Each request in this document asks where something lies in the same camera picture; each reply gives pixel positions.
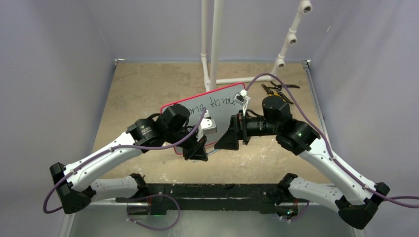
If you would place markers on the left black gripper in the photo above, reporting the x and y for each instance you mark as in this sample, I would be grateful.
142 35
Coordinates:
196 150

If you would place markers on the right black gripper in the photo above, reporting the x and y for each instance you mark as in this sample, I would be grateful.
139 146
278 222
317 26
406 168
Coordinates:
236 131

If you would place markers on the red-framed whiteboard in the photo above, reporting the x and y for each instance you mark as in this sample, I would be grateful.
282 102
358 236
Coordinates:
221 106

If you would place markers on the black whiteboard marker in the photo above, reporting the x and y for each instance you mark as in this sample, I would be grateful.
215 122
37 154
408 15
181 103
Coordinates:
209 154

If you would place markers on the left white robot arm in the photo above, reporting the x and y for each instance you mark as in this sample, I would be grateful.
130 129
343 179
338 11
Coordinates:
78 184

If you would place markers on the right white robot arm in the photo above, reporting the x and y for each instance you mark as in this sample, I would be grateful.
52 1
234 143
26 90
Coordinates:
355 198

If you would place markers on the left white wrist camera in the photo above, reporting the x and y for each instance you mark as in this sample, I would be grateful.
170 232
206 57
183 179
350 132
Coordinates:
207 125

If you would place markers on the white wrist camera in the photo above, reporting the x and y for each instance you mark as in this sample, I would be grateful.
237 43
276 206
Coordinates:
207 125
243 99

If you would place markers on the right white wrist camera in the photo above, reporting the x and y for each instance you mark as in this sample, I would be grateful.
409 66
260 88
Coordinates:
243 99

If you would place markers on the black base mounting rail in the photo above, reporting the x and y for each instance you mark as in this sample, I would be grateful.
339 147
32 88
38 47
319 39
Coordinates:
157 199

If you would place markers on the yellow-handled pliers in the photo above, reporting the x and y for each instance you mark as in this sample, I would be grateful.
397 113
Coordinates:
272 91

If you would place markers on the white PVC pipe frame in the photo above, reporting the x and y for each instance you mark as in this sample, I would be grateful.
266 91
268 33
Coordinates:
250 30

